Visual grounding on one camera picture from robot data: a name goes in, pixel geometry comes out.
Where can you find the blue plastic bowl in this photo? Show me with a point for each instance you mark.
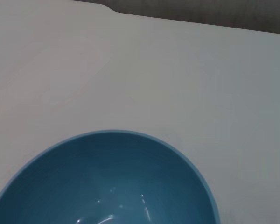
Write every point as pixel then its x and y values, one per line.
pixel 107 175

